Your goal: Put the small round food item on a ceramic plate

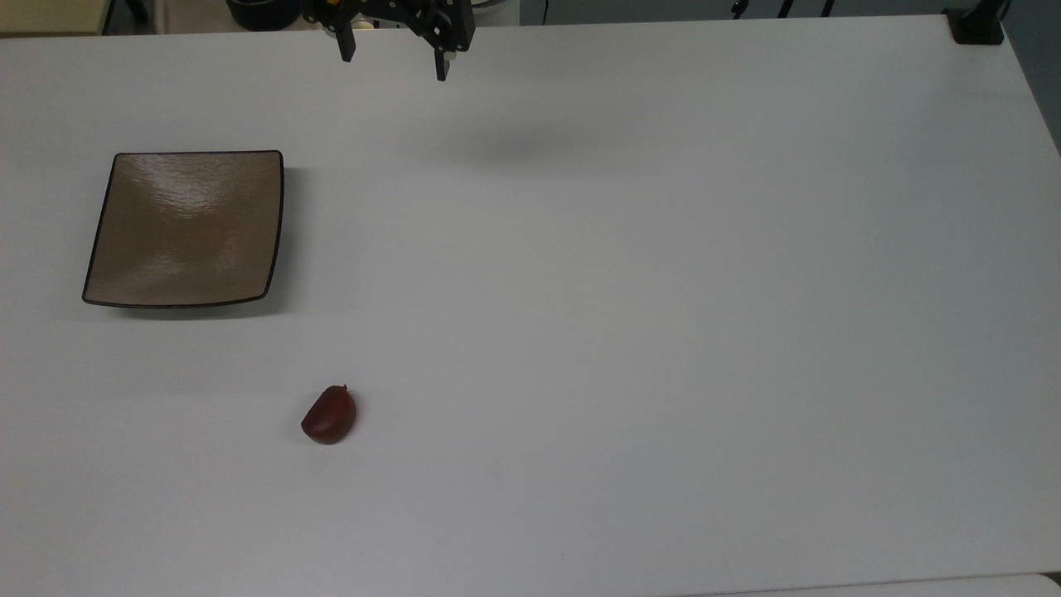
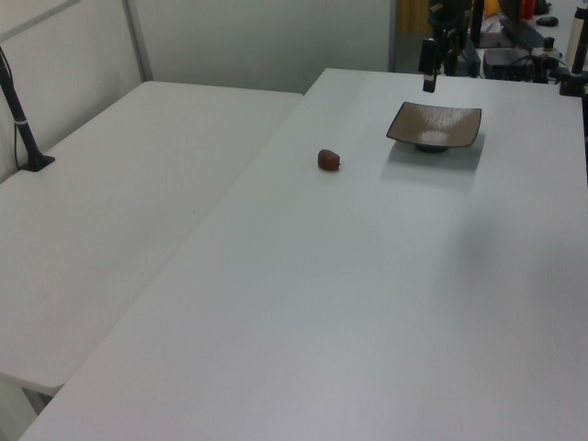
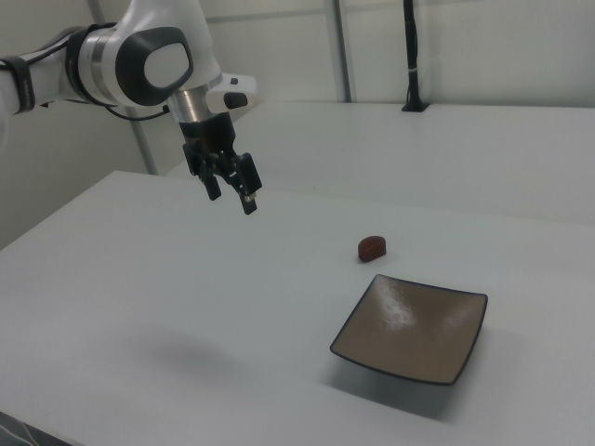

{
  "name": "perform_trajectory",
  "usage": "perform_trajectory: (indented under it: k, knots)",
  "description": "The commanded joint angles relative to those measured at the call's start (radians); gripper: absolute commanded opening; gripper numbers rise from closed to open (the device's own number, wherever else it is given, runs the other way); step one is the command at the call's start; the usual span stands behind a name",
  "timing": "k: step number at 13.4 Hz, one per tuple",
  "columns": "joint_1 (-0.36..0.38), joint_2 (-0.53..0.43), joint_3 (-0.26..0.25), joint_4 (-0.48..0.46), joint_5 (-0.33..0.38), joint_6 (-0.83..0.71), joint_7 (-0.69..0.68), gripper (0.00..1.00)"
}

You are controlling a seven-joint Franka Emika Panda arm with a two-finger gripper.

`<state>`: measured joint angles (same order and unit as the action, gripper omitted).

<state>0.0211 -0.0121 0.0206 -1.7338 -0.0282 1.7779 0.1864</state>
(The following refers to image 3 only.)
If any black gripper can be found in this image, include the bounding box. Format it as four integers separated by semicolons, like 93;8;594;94
178;113;263;216

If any small round brown food item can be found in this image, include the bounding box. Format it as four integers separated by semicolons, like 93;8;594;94
356;234;389;263

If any square brown ceramic plate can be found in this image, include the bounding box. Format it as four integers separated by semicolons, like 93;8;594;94
329;273;489;387

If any black velcro strap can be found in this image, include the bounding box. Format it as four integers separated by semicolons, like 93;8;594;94
1;55;39;115

